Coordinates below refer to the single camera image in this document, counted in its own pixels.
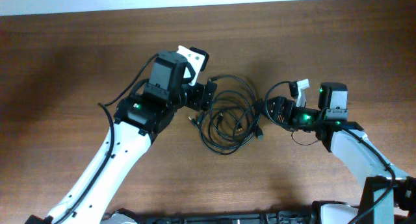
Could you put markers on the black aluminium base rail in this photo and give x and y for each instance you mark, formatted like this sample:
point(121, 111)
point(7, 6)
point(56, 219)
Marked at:
point(211, 217)

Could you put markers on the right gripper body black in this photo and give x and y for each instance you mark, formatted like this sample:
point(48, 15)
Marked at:
point(291, 106)

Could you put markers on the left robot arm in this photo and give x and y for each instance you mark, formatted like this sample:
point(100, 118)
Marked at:
point(144, 109)

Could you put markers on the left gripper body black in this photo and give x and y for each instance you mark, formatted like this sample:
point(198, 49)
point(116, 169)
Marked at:
point(196, 95)

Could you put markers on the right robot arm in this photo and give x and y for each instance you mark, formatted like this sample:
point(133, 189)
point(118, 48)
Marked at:
point(388, 194)

